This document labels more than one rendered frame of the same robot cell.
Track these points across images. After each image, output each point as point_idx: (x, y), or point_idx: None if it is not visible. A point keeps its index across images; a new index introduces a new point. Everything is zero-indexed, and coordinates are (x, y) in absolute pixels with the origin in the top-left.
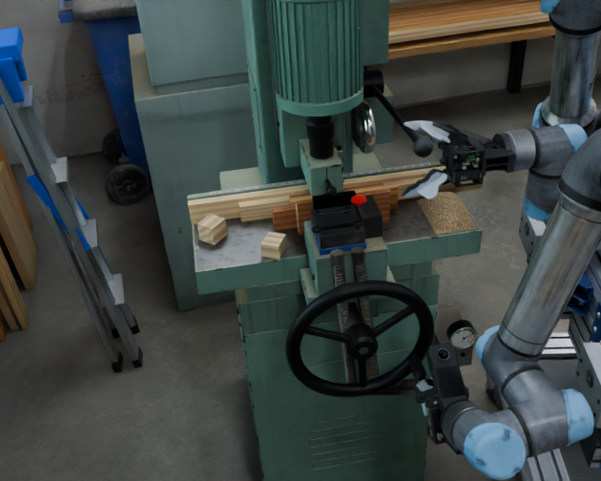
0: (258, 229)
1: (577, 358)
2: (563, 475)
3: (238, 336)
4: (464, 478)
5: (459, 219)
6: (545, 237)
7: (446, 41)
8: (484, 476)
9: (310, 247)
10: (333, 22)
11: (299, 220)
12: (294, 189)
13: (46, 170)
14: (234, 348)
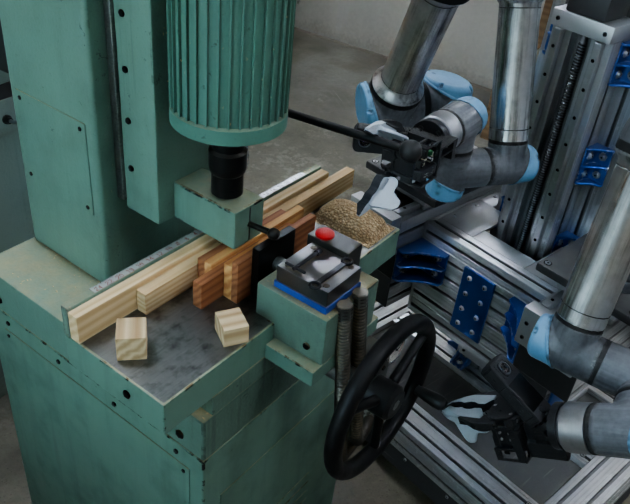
0: (178, 316)
1: (382, 331)
2: (457, 442)
3: None
4: (346, 497)
5: (380, 225)
6: (618, 208)
7: None
8: (361, 484)
9: (295, 311)
10: (285, 15)
11: (238, 285)
12: (192, 248)
13: None
14: None
